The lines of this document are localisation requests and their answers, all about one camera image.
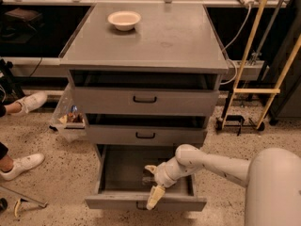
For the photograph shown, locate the grey top drawer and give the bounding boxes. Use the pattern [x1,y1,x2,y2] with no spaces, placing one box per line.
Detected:
[72,88,219,116]

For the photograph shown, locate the white sneaker upper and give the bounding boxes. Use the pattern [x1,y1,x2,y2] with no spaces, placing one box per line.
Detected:
[14,91,47,116]

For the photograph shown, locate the white sneaker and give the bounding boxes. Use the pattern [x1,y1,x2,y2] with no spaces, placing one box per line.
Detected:
[0,153,44,181]
[14,91,47,116]

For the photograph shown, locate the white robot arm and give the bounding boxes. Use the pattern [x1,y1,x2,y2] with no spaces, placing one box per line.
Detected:
[146,144,301,226]

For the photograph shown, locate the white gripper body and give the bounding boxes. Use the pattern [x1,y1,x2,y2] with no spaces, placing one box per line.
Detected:
[154,157,192,188]

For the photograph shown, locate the grey middle drawer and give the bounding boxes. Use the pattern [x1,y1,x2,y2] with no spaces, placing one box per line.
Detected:
[86,125,207,146]

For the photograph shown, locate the white paper bowl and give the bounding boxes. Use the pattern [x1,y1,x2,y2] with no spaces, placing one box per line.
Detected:
[107,11,141,31]

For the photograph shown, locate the grey drawer cabinet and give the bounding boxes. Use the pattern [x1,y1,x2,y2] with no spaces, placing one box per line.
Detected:
[61,3,228,130]

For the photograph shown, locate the grey drawer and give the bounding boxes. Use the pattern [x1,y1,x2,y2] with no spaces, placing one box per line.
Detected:
[86,125,207,146]
[86,145,207,211]
[72,88,219,116]

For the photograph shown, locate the yellow wooden frame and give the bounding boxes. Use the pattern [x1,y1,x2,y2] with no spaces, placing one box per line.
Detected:
[220,0,301,131]

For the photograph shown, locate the white power cable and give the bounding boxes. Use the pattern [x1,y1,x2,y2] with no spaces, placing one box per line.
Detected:
[219,4,254,87]

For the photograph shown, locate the white sneaker lower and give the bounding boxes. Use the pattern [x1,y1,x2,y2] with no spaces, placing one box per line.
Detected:
[0,153,44,181]

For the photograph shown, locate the grey bottom drawer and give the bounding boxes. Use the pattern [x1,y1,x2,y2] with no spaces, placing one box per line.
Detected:
[86,145,207,211]

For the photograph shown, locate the yellow handled tool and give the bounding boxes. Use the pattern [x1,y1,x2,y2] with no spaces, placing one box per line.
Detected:
[14,199,27,218]

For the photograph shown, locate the clear plastic water bottle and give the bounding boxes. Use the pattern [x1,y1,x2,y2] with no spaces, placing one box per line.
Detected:
[142,176,156,186]

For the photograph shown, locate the grey metal floor bar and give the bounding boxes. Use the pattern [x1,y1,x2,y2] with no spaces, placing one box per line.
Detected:
[0,186,48,208]

